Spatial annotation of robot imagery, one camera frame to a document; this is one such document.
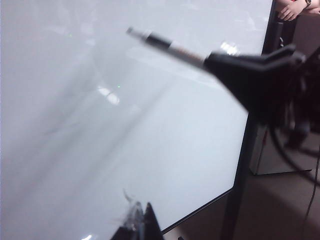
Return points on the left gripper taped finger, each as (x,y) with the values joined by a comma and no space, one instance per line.
(148,225)

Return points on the bystander bare hand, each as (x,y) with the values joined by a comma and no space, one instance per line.
(288,11)

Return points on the white and black whiteboard marker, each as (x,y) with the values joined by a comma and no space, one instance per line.
(160,41)

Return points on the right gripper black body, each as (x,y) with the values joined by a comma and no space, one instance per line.
(307,87)

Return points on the white whiteboard with black frame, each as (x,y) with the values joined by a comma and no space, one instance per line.
(100,125)

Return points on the black whiteboard stand post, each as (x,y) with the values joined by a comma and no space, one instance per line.
(240,175)

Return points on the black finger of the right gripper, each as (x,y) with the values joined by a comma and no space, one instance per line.
(252,85)

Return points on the bystander bare forearm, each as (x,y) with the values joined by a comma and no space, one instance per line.
(315,5)

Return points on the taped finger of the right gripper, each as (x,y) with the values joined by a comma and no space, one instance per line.
(270,58)

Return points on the dark wristwatch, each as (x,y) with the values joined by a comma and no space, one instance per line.
(308,3)

